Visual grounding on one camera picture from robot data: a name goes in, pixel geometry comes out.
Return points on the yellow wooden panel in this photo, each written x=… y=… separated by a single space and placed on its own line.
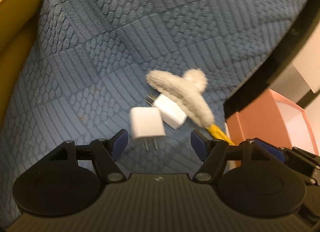
x=15 y=22

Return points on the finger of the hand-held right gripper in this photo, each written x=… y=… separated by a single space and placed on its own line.
x=271 y=151

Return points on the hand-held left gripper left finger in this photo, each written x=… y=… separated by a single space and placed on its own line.
x=120 y=142

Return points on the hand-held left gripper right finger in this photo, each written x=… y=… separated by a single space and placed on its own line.
x=198 y=144

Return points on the blue textured blanket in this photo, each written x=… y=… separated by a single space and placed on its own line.
x=100 y=47

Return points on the white charger plug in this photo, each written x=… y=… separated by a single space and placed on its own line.
x=170 y=112
x=146 y=123

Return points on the fuzzy grey hair claw clip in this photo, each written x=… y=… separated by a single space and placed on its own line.
x=175 y=89

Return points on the pink cardboard box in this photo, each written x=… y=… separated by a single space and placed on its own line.
x=260 y=119

